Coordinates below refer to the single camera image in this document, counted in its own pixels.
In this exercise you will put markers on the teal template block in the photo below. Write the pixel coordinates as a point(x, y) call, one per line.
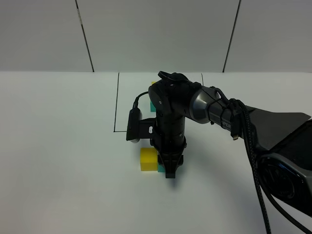
point(152, 107)

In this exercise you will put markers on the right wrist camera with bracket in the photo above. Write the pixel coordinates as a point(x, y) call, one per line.
point(139, 128)

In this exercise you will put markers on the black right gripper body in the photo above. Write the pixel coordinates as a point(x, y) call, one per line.
point(169, 139)

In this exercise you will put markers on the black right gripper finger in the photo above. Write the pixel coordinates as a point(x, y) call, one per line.
point(170, 163)

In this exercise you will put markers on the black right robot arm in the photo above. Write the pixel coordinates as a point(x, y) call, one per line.
point(278, 145)

